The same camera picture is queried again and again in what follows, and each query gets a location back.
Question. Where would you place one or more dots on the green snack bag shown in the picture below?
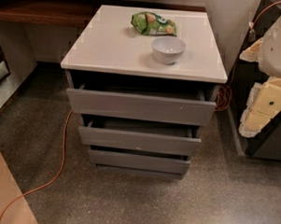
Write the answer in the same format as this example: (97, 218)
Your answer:
(149, 23)

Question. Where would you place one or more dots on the dark cabinet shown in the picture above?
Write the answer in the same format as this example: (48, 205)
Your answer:
(267, 143)

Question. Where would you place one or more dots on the white bowl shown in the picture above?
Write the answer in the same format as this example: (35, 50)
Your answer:
(168, 49)

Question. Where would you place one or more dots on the grey drawer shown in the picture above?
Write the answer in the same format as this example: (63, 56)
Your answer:
(142, 107)
(140, 135)
(139, 162)

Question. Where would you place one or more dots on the white top drawer cabinet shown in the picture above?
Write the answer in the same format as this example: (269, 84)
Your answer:
(111, 56)

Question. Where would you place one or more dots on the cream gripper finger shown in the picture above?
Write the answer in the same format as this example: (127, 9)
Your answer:
(263, 103)
(251, 54)

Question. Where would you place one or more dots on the grey bottom drawer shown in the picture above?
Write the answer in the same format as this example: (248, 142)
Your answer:
(139, 162)

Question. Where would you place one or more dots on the wooden shelf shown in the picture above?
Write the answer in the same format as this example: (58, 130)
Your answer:
(70, 13)

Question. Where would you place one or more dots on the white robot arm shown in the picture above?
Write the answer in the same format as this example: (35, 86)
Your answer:
(270, 52)

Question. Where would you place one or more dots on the grey top drawer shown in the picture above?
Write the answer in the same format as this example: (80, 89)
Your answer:
(142, 107)

